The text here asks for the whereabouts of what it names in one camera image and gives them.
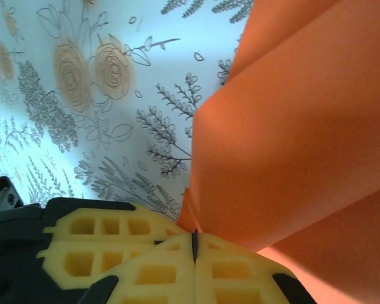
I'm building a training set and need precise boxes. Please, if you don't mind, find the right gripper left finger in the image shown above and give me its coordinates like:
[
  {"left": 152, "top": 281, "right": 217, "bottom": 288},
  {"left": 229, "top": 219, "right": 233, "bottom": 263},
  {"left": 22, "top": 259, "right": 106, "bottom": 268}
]
[{"left": 82, "top": 232, "right": 197, "bottom": 304}]

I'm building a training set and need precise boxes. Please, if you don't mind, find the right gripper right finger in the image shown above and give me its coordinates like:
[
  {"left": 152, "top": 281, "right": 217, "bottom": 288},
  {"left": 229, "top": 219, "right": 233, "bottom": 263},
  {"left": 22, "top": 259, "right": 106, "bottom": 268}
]
[{"left": 194, "top": 232, "right": 314, "bottom": 304}]

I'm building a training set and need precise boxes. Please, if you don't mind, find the orange square paper sheet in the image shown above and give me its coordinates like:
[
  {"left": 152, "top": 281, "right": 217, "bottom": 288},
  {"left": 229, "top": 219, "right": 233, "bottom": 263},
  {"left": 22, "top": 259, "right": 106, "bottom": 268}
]
[{"left": 177, "top": 0, "right": 380, "bottom": 304}]

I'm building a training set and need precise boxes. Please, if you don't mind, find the floral patterned table cover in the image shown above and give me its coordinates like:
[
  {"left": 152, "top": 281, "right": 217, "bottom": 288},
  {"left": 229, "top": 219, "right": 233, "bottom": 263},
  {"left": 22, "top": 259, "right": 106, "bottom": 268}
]
[{"left": 0, "top": 0, "right": 254, "bottom": 222}]

